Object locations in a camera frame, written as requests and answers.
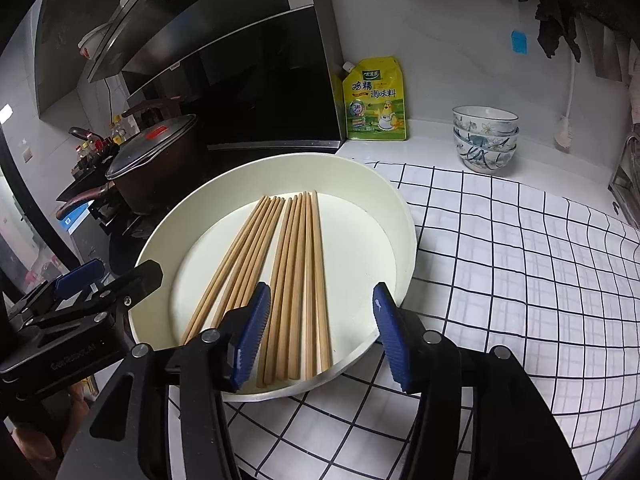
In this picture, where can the blue white carton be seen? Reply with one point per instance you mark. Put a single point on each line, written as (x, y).
(77, 217)

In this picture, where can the black range hood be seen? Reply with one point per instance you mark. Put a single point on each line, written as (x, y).
(225, 60)

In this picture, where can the white round tray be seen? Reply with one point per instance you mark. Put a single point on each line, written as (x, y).
(360, 240)

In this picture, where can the yellow seasoning pouch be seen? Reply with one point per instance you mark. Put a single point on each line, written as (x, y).
(375, 105)

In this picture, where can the black gas stove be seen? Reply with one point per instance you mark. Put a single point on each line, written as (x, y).
(115, 240)

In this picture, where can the grey pot lid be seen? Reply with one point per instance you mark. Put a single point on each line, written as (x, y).
(150, 145)

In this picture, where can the bundle of wooden chopsticks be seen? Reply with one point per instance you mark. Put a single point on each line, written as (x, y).
(295, 285)

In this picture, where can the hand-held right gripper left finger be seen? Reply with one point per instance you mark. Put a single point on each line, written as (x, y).
(250, 340)

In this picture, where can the black grid white tablecloth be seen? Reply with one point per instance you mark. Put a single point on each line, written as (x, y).
(500, 285)

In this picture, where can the brown cooking pot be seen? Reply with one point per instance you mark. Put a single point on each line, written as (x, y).
(160, 175)

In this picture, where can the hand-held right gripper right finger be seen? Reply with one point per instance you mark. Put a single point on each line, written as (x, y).
(392, 340)

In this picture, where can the black frying pan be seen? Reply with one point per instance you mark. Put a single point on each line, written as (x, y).
(85, 187)

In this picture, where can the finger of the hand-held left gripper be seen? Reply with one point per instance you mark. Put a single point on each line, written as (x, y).
(80, 275)
(135, 285)

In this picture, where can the blue silicone scraper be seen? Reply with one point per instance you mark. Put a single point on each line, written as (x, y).
(520, 42)

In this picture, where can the blue floral ceramic bowl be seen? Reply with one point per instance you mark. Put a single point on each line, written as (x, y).
(486, 162)
(485, 120)
(486, 142)

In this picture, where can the white dish brush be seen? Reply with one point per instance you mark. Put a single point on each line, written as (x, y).
(564, 135)

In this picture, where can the white container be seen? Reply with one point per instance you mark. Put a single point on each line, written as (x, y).
(95, 40)

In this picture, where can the dark hanging rag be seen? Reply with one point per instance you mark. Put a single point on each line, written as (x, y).
(555, 30)

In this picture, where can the cluster of condiment bottles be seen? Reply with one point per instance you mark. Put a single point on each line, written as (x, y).
(100, 150)

